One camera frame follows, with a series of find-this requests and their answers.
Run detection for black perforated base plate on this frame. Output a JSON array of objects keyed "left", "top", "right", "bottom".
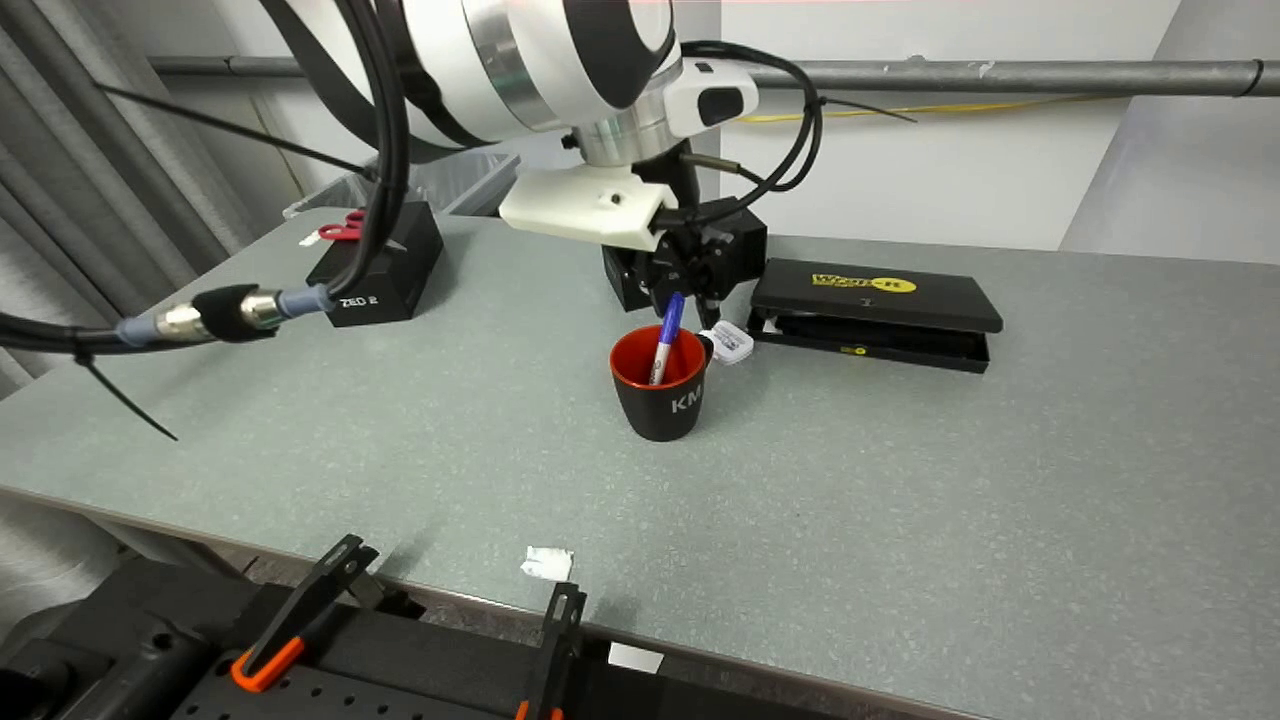
[{"left": 0, "top": 561, "right": 838, "bottom": 720}]

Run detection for left black orange clamp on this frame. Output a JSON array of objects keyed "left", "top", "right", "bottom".
[{"left": 227, "top": 536, "right": 375, "bottom": 694}]

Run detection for small white object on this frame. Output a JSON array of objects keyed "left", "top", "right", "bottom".
[{"left": 704, "top": 321, "right": 757, "bottom": 362}]

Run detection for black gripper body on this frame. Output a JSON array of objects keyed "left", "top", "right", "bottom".
[{"left": 651, "top": 200, "right": 767, "bottom": 300}]

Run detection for right black orange clamp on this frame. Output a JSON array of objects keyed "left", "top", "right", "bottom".
[{"left": 512, "top": 580, "right": 587, "bottom": 720}]

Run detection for white tape piece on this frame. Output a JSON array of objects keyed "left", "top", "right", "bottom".
[{"left": 519, "top": 545, "right": 578, "bottom": 580}]

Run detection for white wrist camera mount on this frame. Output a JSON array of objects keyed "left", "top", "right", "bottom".
[{"left": 499, "top": 166, "right": 677, "bottom": 251}]

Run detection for black rectangular box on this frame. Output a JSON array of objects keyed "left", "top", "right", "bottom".
[{"left": 603, "top": 246, "right": 651, "bottom": 313}]

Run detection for red scissors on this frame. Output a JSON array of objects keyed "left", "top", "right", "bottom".
[{"left": 299, "top": 206, "right": 365, "bottom": 246}]

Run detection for black hexagonal box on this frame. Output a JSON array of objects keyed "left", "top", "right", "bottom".
[{"left": 308, "top": 200, "right": 446, "bottom": 328}]

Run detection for black cup red inside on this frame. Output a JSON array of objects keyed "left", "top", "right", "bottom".
[{"left": 607, "top": 325, "right": 708, "bottom": 440}]

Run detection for grey metal pipe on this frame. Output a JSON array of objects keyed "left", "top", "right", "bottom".
[{"left": 148, "top": 50, "right": 1280, "bottom": 99}]

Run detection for grey plastic bin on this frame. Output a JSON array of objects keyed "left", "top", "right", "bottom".
[{"left": 285, "top": 152, "right": 519, "bottom": 217}]

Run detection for blue marker pen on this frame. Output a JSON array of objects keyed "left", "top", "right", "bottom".
[{"left": 650, "top": 291, "right": 685, "bottom": 384}]

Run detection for black orange clamp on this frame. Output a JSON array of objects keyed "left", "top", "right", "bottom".
[
  {"left": 512, "top": 580, "right": 587, "bottom": 720},
  {"left": 227, "top": 536, "right": 375, "bottom": 694}
]

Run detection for black cable with connector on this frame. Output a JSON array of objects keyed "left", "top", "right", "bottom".
[{"left": 0, "top": 0, "right": 418, "bottom": 446}]

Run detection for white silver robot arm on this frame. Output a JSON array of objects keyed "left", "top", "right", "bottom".
[{"left": 260, "top": 0, "right": 764, "bottom": 321}]

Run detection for flat black box yellow logo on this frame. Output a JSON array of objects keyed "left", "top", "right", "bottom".
[{"left": 747, "top": 261, "right": 1003, "bottom": 371}]

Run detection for white sticker label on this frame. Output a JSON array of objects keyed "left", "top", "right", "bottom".
[{"left": 607, "top": 642, "right": 664, "bottom": 674}]

